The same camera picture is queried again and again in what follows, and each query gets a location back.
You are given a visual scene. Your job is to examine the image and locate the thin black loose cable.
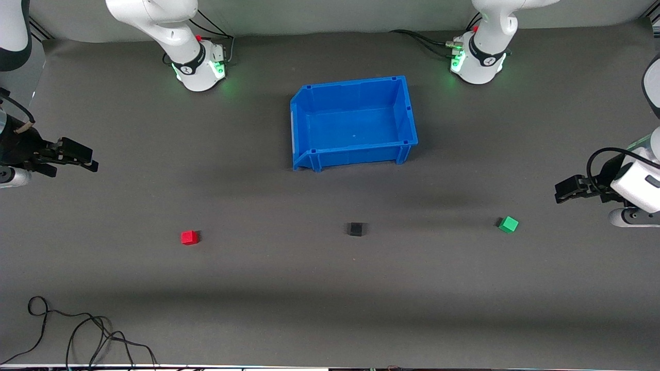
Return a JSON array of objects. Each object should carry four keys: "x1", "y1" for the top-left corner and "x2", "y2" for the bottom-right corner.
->
[{"x1": 0, "y1": 296, "x2": 158, "y2": 369}]

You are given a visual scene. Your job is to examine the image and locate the blue plastic storage bin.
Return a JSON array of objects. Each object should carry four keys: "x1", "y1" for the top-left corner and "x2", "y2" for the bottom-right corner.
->
[{"x1": 290, "y1": 76, "x2": 419, "y2": 172}]

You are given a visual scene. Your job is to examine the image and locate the black right arm base cables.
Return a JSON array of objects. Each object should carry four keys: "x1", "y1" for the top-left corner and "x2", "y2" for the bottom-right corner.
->
[{"x1": 188, "y1": 9, "x2": 236, "y2": 65}]

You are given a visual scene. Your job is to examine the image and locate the black left arm base cables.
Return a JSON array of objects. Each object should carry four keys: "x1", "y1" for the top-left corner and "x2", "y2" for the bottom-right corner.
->
[{"x1": 389, "y1": 14, "x2": 483, "y2": 58}]

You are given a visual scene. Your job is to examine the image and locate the black arm base cables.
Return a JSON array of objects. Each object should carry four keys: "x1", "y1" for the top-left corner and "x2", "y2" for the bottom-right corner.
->
[
  {"x1": 188, "y1": 9, "x2": 236, "y2": 65},
  {"x1": 389, "y1": 14, "x2": 483, "y2": 58}
]

